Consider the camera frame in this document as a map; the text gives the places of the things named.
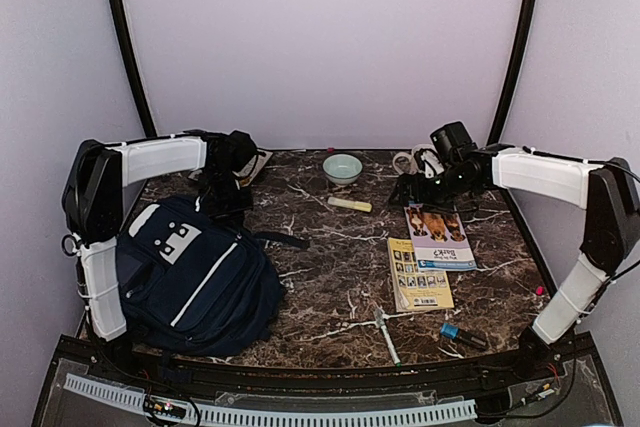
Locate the pale yellow highlighter marker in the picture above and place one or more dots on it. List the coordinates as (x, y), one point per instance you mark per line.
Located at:
(350, 204)

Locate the cream ceramic mug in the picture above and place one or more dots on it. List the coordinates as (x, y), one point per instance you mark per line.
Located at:
(410, 162)

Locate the black left frame post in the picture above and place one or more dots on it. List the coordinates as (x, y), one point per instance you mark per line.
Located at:
(131, 68)

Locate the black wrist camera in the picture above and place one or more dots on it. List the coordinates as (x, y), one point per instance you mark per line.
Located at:
(242, 149)
(452, 142)

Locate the black front rail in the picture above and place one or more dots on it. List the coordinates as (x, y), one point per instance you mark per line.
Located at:
(477, 376)

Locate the black marker with blue cap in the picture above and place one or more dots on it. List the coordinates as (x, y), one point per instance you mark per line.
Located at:
(457, 334)

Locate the black right frame post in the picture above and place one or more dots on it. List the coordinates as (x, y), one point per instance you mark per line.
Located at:
(521, 36)

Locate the light green ceramic bowl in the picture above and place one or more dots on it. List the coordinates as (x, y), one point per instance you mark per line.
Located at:
(342, 169)

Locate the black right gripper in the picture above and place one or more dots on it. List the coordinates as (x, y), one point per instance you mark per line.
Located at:
(404, 186)

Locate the white slotted cable duct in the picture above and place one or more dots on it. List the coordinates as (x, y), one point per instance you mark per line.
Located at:
(229, 409)

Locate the patterned square coaster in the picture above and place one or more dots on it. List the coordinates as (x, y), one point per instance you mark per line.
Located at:
(257, 167)

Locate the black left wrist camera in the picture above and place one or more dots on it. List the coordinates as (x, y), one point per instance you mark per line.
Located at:
(242, 149)

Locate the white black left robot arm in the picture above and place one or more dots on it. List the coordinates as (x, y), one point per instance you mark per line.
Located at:
(92, 201)

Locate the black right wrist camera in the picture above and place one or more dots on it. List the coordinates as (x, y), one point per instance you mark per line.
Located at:
(452, 142)

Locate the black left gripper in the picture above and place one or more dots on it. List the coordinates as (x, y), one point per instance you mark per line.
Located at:
(237, 214)

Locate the yellow paperback book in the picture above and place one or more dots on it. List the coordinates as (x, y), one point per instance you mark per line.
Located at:
(415, 289)

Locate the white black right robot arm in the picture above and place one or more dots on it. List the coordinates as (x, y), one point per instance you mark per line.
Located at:
(582, 211)

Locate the navy blue student backpack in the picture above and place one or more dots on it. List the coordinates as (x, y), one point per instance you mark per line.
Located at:
(193, 286)

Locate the white pen with green tip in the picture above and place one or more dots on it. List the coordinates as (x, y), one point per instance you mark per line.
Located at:
(381, 318)

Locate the black frame post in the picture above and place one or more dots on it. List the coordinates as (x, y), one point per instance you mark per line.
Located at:
(131, 68)
(521, 36)

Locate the dog cover picture book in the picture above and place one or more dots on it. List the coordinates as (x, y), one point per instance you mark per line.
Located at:
(439, 240)

